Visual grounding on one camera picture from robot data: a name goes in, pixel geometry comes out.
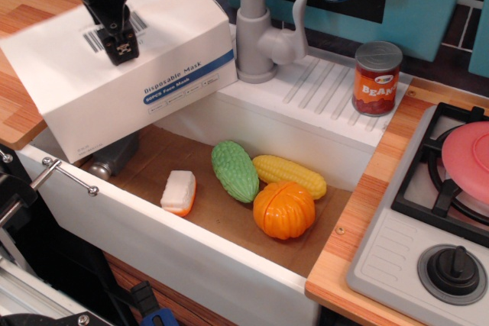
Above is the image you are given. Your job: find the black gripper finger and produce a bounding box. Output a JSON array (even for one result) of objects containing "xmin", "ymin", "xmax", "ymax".
[{"xmin": 99, "ymin": 27, "xmax": 140, "ymax": 66}]

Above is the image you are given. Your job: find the white cardboard mask box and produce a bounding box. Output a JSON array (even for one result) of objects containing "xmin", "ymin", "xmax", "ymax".
[{"xmin": 1, "ymin": 0, "xmax": 237, "ymax": 162}]

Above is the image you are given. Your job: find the grey metal flask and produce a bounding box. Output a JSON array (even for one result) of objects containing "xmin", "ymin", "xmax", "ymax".
[{"xmin": 88, "ymin": 132, "xmax": 139, "ymax": 180}]

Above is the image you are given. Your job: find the metal clamp screw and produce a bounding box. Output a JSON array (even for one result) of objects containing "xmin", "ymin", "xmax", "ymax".
[{"xmin": 30, "ymin": 157, "xmax": 99, "ymax": 197}]

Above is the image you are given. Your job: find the grey toy faucet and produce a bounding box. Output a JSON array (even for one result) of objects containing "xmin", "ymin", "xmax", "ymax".
[{"xmin": 236, "ymin": 0, "xmax": 308, "ymax": 84}]

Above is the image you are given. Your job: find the white orange toy sushi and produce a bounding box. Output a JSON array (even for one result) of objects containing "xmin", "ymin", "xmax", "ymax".
[{"xmin": 160, "ymin": 170, "xmax": 197, "ymax": 217}]

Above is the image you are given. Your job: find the green toy bitter gourd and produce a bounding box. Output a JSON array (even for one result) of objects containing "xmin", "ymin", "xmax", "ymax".
[{"xmin": 211, "ymin": 140, "xmax": 259, "ymax": 203}]

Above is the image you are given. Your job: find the yellow toy corn cob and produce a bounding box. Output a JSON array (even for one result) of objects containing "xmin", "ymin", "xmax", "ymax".
[{"xmin": 252, "ymin": 155, "xmax": 327, "ymax": 200}]

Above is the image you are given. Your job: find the orange toy pumpkin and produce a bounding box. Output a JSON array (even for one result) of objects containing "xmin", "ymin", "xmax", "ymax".
[{"xmin": 253, "ymin": 181, "xmax": 316, "ymax": 240}]

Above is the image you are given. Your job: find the orange beans can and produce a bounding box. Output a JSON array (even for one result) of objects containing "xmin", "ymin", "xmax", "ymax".
[{"xmin": 351, "ymin": 41, "xmax": 403, "ymax": 116}]

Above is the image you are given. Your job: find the teal storage bin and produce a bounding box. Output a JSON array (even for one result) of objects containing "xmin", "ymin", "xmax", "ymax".
[{"xmin": 229, "ymin": 0, "xmax": 457, "ymax": 61}]

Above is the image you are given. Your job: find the pink pot lid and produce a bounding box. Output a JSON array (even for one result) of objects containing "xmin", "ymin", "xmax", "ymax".
[{"xmin": 442, "ymin": 121, "xmax": 488, "ymax": 204}]

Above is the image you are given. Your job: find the black stove grate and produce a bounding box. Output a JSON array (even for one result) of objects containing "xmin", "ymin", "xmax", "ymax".
[{"xmin": 392, "ymin": 103, "xmax": 488, "ymax": 247}]

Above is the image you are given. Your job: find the grey toy stove top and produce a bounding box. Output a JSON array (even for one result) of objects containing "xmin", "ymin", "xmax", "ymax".
[{"xmin": 347, "ymin": 118, "xmax": 488, "ymax": 325}]

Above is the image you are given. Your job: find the black stove knob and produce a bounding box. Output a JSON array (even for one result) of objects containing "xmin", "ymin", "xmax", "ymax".
[{"xmin": 417, "ymin": 244, "xmax": 488, "ymax": 306}]

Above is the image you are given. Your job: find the blue handled tool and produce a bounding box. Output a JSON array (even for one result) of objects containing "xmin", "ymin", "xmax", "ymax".
[{"xmin": 130, "ymin": 281, "xmax": 179, "ymax": 326}]

